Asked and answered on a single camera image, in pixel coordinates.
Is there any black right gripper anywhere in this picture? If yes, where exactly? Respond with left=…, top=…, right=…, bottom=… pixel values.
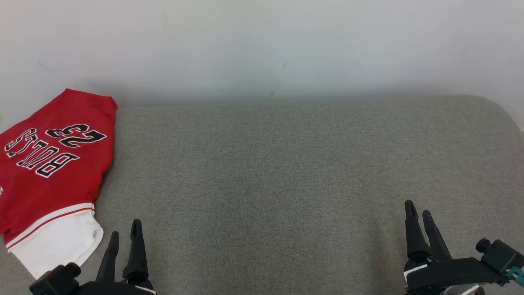
left=404, top=200, right=508, bottom=295

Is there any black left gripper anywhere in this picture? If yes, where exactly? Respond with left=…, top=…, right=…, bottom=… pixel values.
left=76, top=219, right=156, bottom=295

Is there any red Bulls jersey white hem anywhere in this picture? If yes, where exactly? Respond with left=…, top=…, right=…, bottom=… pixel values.
left=0, top=88, right=118, bottom=280

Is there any grey fabric sofa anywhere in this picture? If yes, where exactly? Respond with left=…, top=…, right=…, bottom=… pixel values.
left=0, top=95, right=524, bottom=295

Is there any black right cable teal plug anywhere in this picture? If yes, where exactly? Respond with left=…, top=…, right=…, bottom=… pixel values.
left=507, top=265, right=524, bottom=287

